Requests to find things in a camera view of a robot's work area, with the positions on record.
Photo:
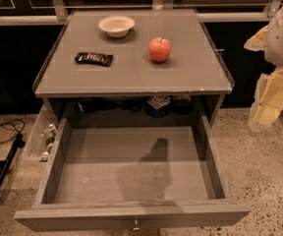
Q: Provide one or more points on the red apple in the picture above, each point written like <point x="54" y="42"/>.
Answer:
<point x="159" y="49"/>

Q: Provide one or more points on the black floor stand bar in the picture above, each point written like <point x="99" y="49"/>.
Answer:
<point x="17" y="143"/>

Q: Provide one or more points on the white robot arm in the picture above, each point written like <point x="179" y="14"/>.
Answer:
<point x="273" y="51"/>

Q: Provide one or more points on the metal window railing frame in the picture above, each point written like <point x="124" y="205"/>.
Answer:
<point x="59" y="4"/>

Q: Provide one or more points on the metal drawer knob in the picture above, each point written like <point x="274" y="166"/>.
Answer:
<point x="136" y="226"/>

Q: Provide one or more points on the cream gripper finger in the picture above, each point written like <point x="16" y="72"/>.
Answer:
<point x="257" y="41"/>
<point x="268" y="103"/>

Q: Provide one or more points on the grey cabinet with top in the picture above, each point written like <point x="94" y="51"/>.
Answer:
<point x="193" y="67"/>

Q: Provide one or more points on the clear plastic bin with items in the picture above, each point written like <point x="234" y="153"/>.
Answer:
<point x="41" y="137"/>

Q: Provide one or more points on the white paper bowl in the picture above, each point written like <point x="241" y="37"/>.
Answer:
<point x="116" y="26"/>

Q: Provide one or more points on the black snack bar wrapper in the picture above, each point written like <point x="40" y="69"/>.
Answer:
<point x="94" y="59"/>

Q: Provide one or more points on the open grey top drawer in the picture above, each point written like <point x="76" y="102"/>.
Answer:
<point x="105" y="178"/>

